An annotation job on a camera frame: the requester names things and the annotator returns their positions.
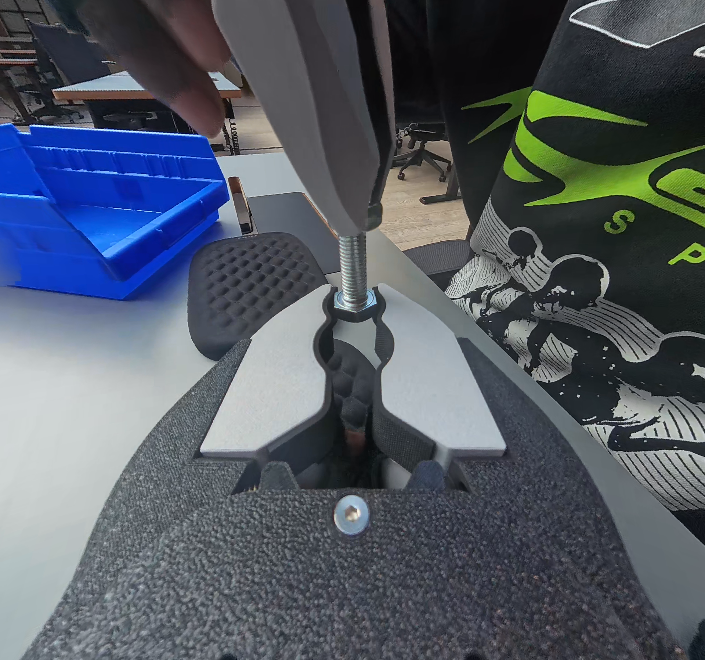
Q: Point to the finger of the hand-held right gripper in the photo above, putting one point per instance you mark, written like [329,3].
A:
[286,65]
[380,37]

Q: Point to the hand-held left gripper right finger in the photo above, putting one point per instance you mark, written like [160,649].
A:
[440,390]

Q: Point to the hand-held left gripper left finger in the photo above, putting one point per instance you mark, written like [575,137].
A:
[264,390]

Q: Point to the steel hex bolt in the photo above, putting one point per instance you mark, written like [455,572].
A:
[352,263]

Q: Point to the blue plastic bin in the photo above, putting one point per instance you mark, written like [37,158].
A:
[82,252]

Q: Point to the person's right hand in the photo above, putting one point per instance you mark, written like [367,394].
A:
[154,26]

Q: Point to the person's left hand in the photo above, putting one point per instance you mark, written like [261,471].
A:
[355,440]

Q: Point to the black honeycomb wrist pad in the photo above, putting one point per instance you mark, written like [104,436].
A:
[350,379]
[248,280]

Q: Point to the person's black office chair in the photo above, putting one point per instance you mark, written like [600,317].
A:
[440,258]

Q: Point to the dark table hatch panel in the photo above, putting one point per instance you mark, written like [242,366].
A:
[281,211]

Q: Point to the grey table with wooden edge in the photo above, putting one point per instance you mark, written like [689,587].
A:
[110,86]

